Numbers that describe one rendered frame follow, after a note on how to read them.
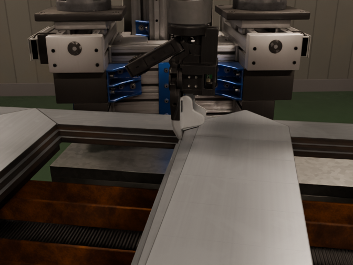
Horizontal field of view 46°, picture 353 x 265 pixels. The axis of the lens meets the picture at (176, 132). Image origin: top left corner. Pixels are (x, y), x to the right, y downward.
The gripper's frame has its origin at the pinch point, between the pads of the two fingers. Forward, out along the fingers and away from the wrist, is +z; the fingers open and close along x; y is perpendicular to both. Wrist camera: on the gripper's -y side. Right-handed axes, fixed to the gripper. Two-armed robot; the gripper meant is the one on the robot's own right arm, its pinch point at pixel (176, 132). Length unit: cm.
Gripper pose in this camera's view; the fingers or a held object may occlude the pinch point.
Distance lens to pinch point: 79.1
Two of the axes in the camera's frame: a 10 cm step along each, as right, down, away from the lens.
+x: 1.5, -3.7, 9.2
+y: 9.9, 0.6, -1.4
